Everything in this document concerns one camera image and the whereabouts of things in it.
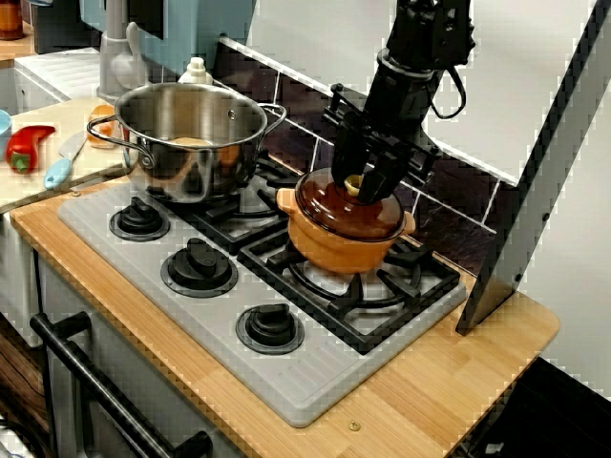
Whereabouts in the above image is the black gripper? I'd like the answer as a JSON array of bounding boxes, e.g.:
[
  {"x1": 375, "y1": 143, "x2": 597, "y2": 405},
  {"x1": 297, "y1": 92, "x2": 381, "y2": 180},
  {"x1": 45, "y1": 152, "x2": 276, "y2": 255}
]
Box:
[{"x1": 323, "y1": 71, "x2": 440, "y2": 205}]

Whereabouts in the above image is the brown glass lid yellow knob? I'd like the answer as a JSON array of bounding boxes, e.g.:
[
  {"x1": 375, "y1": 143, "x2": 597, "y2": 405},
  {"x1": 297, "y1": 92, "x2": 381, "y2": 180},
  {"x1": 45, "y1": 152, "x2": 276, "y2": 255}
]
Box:
[{"x1": 294, "y1": 166, "x2": 408, "y2": 242}]

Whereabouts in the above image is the orange toy pot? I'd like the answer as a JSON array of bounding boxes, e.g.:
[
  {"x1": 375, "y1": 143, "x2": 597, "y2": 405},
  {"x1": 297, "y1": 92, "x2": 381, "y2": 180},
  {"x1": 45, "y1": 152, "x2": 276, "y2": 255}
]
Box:
[{"x1": 276, "y1": 187, "x2": 416, "y2": 276}]

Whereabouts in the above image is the dark grey side panel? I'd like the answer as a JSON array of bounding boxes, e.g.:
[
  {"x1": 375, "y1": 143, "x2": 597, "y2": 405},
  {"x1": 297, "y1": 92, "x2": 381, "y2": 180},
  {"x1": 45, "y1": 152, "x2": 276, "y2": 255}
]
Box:
[{"x1": 455, "y1": 0, "x2": 611, "y2": 338}]

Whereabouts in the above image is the stainless steel pot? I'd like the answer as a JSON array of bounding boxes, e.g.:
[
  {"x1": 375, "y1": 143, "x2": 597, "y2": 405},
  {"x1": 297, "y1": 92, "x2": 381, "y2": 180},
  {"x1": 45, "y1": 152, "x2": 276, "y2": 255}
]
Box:
[{"x1": 86, "y1": 81, "x2": 287, "y2": 205}]

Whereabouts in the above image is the white bottle top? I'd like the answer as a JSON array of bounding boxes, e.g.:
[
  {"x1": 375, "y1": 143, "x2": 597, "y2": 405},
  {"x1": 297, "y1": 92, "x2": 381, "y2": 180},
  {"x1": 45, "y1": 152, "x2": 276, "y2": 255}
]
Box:
[{"x1": 177, "y1": 56, "x2": 215, "y2": 86}]

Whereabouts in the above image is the teal toy cabinet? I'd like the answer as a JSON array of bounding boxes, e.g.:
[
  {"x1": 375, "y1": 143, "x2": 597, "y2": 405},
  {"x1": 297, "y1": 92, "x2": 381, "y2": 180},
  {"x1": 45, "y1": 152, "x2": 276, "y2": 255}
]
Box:
[{"x1": 78, "y1": 0, "x2": 259, "y2": 82}]

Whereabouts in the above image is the grey stove top panel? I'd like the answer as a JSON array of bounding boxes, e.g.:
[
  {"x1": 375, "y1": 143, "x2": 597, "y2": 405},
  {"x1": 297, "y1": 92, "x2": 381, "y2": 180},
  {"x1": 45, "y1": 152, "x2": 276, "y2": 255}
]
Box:
[{"x1": 56, "y1": 156, "x2": 468, "y2": 428}]

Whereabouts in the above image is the grey toy faucet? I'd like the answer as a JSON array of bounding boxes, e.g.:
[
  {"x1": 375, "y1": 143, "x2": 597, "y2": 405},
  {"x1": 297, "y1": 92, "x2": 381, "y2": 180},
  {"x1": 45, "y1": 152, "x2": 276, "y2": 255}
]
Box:
[{"x1": 96, "y1": 0, "x2": 147, "y2": 104}]

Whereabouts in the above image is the white sink counter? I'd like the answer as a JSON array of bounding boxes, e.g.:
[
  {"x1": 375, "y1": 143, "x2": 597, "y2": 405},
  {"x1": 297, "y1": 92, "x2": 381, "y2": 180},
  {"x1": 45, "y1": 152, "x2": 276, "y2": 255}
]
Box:
[{"x1": 12, "y1": 46, "x2": 104, "y2": 115}]

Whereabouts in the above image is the pale wooden cutting board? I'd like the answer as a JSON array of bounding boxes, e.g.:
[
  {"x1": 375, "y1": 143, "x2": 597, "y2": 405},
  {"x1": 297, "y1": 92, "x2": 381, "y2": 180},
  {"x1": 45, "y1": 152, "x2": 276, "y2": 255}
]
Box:
[{"x1": 0, "y1": 97, "x2": 130, "y2": 215}]

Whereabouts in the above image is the black box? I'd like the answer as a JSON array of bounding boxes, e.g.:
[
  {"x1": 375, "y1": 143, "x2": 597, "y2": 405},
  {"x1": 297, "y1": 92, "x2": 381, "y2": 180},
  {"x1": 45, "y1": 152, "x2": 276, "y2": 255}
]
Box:
[{"x1": 33, "y1": 3, "x2": 104, "y2": 54}]

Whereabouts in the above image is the red toy pepper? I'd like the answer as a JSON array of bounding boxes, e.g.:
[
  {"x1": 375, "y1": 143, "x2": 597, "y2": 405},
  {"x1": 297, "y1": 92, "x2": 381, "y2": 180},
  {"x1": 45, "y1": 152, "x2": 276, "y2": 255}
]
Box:
[{"x1": 5, "y1": 124, "x2": 57, "y2": 176}]

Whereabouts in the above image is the light blue bowl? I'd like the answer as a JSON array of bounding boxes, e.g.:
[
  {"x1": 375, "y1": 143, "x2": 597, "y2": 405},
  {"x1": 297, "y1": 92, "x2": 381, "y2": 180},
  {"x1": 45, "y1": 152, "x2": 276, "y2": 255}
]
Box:
[{"x1": 0, "y1": 109, "x2": 11, "y2": 161}]

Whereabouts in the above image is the orange jar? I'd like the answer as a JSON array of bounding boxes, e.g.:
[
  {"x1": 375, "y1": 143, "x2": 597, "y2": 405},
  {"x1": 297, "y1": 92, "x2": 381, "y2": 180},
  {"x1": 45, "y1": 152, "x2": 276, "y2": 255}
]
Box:
[{"x1": 0, "y1": 0, "x2": 25, "y2": 42}]

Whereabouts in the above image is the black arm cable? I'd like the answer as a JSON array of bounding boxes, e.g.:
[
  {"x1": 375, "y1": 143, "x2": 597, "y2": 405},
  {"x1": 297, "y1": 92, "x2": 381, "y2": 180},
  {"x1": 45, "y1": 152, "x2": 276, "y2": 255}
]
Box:
[{"x1": 431, "y1": 65, "x2": 468, "y2": 120}]

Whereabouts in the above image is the toy knife blue handle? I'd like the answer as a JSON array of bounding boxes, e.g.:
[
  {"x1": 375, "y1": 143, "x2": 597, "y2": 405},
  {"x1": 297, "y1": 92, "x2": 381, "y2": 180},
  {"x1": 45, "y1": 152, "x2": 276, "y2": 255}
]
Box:
[{"x1": 42, "y1": 131, "x2": 90, "y2": 191}]

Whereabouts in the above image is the black oven door handle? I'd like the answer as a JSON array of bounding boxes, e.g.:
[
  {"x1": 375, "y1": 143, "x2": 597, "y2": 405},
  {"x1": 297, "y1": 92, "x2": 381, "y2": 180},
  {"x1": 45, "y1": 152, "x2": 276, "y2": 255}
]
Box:
[{"x1": 30, "y1": 311, "x2": 215, "y2": 458}]

